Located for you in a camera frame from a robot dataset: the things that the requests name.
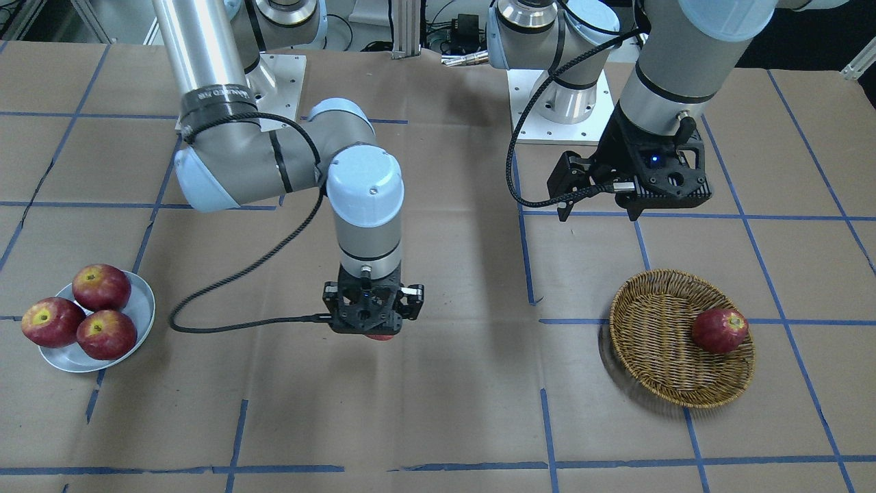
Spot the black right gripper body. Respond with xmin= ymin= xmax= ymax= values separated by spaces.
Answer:
xmin=322 ymin=264 xmax=425 ymax=323

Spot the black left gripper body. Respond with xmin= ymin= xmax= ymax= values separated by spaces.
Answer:
xmin=546 ymin=103 xmax=685 ymax=223

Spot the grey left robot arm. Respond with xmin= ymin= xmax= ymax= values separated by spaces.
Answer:
xmin=486 ymin=1 xmax=840 ymax=221

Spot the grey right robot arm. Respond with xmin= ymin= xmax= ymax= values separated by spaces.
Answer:
xmin=153 ymin=1 xmax=424 ymax=337

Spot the white base plate arm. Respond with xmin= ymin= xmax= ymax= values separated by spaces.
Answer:
xmin=175 ymin=53 xmax=307 ymax=131
xmin=507 ymin=70 xmax=614 ymax=144

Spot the round wicker basket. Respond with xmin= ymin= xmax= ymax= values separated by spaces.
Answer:
xmin=609 ymin=268 xmax=756 ymax=409

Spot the dark red apple in basket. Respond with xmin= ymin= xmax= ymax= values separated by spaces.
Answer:
xmin=691 ymin=308 xmax=749 ymax=355

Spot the light blue plate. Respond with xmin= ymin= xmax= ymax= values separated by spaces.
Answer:
xmin=40 ymin=270 xmax=155 ymax=372

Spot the red apple on plate front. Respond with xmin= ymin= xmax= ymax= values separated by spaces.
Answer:
xmin=76 ymin=309 xmax=138 ymax=361

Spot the red apple on plate back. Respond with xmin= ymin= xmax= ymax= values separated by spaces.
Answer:
xmin=72 ymin=264 xmax=132 ymax=312

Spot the red apple on plate side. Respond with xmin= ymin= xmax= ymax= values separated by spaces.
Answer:
xmin=20 ymin=296 xmax=86 ymax=349

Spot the black power adapter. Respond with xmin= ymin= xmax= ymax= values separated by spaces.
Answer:
xmin=452 ymin=13 xmax=480 ymax=47

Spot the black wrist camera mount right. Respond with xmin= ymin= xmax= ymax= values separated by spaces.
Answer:
xmin=322 ymin=281 xmax=402 ymax=335

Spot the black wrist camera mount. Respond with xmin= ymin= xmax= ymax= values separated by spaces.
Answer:
xmin=322 ymin=281 xmax=402 ymax=335
xmin=615 ymin=121 xmax=713 ymax=220

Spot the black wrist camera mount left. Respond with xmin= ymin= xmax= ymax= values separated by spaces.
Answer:
xmin=615 ymin=121 xmax=713 ymax=220

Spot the black braided cable right arm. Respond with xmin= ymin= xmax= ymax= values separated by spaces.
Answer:
xmin=168 ymin=112 xmax=336 ymax=334

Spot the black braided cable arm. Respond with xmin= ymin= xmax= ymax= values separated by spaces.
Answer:
xmin=168 ymin=112 xmax=336 ymax=334
xmin=505 ymin=0 xmax=651 ymax=208

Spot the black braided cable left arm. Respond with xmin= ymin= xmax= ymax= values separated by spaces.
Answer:
xmin=505 ymin=0 xmax=651 ymax=208

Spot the aluminium profile post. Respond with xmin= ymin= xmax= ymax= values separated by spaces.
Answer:
xmin=388 ymin=1 xmax=424 ymax=60

